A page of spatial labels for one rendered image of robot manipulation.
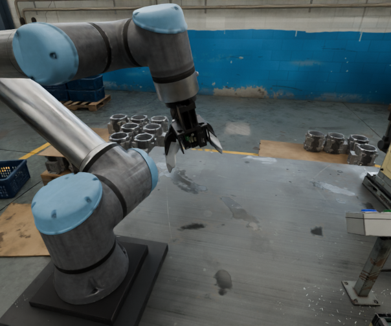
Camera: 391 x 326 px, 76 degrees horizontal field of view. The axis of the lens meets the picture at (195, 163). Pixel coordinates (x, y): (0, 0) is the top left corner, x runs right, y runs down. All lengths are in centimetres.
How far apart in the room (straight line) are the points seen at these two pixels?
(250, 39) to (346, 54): 190
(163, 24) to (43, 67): 20
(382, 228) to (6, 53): 80
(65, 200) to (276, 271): 61
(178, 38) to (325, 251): 78
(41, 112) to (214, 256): 67
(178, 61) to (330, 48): 565
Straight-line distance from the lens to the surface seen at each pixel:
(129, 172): 70
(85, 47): 49
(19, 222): 258
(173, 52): 50
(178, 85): 51
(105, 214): 63
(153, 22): 49
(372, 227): 68
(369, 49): 628
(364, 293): 88
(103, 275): 71
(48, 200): 63
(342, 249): 100
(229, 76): 600
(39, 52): 47
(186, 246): 88
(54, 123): 81
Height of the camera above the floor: 145
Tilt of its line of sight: 29 degrees down
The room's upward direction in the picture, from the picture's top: straight up
